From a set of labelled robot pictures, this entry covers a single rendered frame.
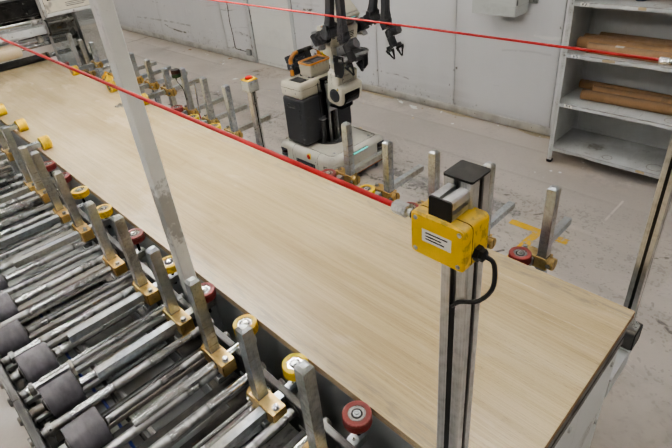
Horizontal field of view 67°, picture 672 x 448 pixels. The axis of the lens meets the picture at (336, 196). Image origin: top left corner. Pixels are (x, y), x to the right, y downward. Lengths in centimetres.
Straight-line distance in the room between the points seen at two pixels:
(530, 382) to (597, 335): 28
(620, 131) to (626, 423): 262
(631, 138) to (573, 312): 306
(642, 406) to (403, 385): 151
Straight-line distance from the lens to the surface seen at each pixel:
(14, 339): 219
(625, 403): 279
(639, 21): 445
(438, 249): 60
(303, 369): 123
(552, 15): 468
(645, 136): 467
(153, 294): 207
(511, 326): 169
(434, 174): 214
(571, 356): 165
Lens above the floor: 210
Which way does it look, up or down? 32 degrees down
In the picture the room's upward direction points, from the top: 6 degrees counter-clockwise
